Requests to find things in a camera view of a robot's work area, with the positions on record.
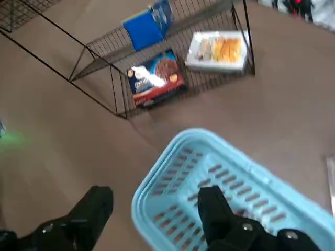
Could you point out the white Franzzi cracker box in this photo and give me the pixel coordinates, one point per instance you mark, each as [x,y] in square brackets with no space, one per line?
[217,55]

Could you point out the dark chocolate cookie box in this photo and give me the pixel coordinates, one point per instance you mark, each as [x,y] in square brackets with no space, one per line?
[157,78]

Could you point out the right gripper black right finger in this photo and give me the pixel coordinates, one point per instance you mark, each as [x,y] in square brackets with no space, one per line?
[220,225]

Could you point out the blue Oreo cookie box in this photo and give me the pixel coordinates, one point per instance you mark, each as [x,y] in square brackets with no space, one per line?
[142,34]

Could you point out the light blue plastic basket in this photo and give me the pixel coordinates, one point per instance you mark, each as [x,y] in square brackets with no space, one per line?
[138,214]

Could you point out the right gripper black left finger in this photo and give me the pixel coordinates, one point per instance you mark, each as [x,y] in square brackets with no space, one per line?
[86,222]

